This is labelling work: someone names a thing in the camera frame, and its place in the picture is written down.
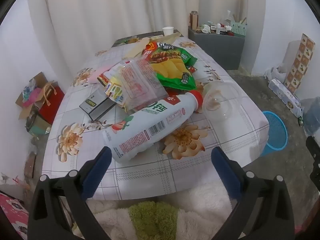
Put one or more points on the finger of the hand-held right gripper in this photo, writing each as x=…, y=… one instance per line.
x=316, y=150

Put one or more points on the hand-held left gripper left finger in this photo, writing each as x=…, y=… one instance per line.
x=96, y=175

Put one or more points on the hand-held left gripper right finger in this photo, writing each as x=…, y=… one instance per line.
x=226, y=175

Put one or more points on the blue wastebasket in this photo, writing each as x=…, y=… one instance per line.
x=275, y=135

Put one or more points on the silver box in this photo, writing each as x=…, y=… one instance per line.
x=97, y=107

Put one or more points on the white milk bottle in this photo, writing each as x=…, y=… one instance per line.
x=150, y=127

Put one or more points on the yellow white carton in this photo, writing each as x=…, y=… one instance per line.
x=115, y=90

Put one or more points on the clear red printed plastic bag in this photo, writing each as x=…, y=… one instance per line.
x=140, y=80

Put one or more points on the green potato chip bag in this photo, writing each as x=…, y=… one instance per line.
x=175, y=77

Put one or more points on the beige paper bag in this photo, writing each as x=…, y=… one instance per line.
x=171, y=38
x=136, y=48

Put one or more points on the red snack bag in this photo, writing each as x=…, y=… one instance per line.
x=149, y=51

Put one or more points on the blue water jug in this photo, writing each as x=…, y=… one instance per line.
x=312, y=117

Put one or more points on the small green bottle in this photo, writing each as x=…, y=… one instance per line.
x=300, y=121

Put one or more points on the white green fluffy blanket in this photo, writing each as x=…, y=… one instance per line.
x=200, y=210

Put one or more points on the floral tablecloth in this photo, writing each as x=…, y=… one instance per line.
x=140, y=177

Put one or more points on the brown flat item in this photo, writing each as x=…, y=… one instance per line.
x=30, y=165

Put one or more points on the green gold box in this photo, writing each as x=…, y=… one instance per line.
x=37, y=126

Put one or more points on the red gift bag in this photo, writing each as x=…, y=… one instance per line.
x=53, y=105

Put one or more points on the white plastic bag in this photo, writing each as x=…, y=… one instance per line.
x=275, y=73

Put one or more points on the brown checked paper roll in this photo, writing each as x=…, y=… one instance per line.
x=300, y=62

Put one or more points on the pink floral mat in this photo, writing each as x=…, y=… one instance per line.
x=12, y=215

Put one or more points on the cardboard box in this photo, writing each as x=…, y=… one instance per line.
x=25, y=105

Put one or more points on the grey cabinet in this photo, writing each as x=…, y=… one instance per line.
x=215, y=50

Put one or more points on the dark low table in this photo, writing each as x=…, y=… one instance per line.
x=120, y=42

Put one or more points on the small white bottle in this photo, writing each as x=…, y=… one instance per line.
x=219, y=28

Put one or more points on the white crumpled cloth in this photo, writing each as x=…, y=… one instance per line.
x=206, y=28

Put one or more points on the white paper cup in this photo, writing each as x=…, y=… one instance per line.
x=168, y=31

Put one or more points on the white curtain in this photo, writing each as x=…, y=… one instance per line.
x=100, y=17

